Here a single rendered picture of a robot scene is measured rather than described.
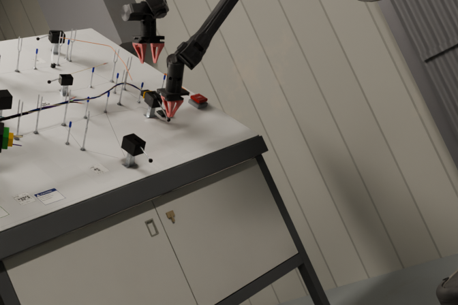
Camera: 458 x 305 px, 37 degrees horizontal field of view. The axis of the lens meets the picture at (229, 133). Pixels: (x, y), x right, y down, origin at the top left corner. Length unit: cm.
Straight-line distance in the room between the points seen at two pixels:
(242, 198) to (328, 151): 126
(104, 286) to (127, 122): 68
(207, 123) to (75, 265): 86
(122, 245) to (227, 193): 51
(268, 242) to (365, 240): 127
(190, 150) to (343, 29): 137
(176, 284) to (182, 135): 57
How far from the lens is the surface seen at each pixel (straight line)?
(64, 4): 454
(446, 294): 196
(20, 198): 207
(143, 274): 218
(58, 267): 203
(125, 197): 216
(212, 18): 247
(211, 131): 260
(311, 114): 371
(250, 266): 247
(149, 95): 255
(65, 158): 227
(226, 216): 246
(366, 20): 349
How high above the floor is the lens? 71
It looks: 5 degrees up
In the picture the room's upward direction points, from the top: 24 degrees counter-clockwise
